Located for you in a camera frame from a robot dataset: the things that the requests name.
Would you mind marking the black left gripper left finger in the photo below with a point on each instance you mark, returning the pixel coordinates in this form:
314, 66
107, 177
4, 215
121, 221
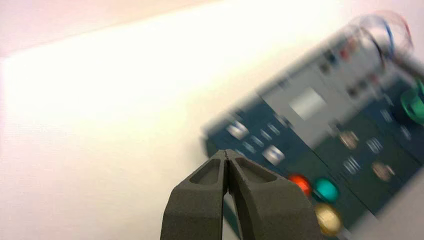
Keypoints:
198, 205

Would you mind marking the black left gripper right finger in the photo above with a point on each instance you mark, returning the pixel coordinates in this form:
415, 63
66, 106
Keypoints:
275, 212

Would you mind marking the plain white slider knob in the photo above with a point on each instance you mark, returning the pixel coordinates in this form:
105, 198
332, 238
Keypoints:
273, 154

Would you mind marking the white slider knob blue arrow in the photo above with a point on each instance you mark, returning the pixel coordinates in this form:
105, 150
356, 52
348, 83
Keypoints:
237, 130

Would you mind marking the red push button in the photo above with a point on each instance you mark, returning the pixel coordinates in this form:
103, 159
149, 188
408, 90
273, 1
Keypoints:
300, 184

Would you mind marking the yellow push button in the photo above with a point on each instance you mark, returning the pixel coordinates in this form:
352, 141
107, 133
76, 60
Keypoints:
328, 219

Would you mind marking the green push button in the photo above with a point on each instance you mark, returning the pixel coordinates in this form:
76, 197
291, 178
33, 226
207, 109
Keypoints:
326, 189

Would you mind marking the teal and grey control panel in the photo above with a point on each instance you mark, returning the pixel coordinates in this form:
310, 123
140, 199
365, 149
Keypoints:
298, 145

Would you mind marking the white display window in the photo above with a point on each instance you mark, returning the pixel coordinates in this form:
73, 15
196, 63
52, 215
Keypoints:
307, 103

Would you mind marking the large green knob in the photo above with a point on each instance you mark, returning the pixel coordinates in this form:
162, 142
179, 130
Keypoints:
414, 105

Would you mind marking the metal toggle switch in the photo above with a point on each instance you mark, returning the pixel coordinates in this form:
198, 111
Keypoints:
348, 139
383, 171

